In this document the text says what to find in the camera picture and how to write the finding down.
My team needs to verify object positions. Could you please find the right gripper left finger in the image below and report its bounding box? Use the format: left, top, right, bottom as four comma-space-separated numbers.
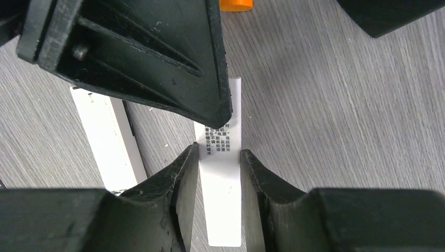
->
1, 143, 198, 251

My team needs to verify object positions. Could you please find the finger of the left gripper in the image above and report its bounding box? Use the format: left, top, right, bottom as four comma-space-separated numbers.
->
15, 1, 232, 129

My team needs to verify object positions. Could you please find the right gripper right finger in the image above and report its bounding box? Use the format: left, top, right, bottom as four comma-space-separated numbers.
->
240, 150, 444, 251

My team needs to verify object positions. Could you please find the white box sleeve cover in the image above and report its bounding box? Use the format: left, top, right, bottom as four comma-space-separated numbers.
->
194, 77, 242, 247

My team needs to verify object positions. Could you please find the long white box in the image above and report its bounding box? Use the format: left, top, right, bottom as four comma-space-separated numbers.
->
70, 87, 147, 195

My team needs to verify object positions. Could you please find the orange toy microphone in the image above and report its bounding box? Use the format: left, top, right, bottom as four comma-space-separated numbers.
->
219, 0, 253, 12

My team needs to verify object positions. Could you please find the black metronome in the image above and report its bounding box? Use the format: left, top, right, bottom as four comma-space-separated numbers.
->
337, 0, 444, 38

